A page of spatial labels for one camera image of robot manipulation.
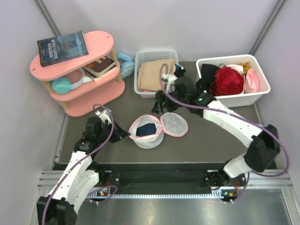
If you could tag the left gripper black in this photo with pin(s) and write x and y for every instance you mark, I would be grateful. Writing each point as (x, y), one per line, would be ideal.
(118, 132)

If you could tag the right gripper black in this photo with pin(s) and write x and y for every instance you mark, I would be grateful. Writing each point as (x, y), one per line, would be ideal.
(161, 97)

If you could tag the pink white mesh laundry bag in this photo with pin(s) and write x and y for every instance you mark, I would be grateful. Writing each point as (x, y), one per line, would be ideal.
(169, 123)

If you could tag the navy blue lace bra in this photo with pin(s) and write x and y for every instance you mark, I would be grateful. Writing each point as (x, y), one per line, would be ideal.
(146, 130)

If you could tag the pink bra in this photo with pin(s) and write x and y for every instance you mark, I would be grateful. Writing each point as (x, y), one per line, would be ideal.
(251, 84)

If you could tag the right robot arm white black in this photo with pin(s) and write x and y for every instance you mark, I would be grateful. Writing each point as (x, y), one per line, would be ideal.
(261, 142)

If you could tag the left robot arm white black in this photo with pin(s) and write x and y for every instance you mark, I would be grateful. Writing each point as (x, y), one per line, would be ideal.
(61, 205)

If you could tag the black bra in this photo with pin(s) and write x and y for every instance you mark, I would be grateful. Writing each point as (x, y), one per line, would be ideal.
(207, 77)

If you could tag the red lace bra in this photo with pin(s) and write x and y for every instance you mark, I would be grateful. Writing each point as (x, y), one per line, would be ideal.
(227, 82)

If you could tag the beige folded garment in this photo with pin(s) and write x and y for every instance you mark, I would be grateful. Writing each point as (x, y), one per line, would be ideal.
(148, 75)

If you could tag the black garment in basket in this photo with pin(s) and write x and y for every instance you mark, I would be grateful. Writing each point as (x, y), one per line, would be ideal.
(179, 70)

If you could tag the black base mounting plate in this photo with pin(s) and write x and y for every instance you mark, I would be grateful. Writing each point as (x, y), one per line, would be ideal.
(166, 178)

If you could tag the light blue headphones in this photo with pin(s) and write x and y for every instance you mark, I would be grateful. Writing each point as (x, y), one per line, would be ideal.
(127, 66)

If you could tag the grey perforated plastic basket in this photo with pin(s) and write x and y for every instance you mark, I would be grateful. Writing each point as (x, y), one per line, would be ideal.
(151, 55)

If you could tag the brown book on shelf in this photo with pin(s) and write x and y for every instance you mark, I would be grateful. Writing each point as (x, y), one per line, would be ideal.
(100, 68)

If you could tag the teal white headphones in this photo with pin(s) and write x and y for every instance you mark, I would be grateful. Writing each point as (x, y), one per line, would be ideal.
(72, 81)

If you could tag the white plastic bin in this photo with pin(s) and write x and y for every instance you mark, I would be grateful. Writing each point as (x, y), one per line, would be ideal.
(240, 99)

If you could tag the white garment in bin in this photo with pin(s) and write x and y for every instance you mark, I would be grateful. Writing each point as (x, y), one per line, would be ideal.
(238, 68)

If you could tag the pink three-tier shelf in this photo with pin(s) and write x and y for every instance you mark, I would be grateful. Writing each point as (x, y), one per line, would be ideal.
(80, 101)

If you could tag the mustard yellow garment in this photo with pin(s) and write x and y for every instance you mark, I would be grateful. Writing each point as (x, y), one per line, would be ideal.
(246, 66)

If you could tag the dark blue hardcover book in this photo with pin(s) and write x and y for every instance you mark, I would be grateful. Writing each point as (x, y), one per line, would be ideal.
(61, 48)

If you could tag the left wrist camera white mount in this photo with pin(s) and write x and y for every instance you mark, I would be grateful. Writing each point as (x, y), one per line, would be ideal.
(104, 115)

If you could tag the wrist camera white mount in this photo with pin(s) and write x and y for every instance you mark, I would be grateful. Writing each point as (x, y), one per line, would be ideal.
(104, 115)
(169, 81)

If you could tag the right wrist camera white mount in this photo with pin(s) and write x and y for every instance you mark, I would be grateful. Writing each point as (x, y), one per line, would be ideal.
(169, 81)

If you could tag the aluminium rail with cable duct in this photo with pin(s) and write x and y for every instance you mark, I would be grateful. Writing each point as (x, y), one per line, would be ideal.
(49, 178)

